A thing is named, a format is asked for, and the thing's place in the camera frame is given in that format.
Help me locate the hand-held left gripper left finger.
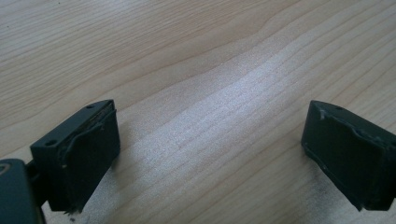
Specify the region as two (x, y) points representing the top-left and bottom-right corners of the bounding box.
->
(29, 99), (121, 215)

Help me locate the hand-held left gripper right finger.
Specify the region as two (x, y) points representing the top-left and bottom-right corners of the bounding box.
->
(300, 99), (396, 212)

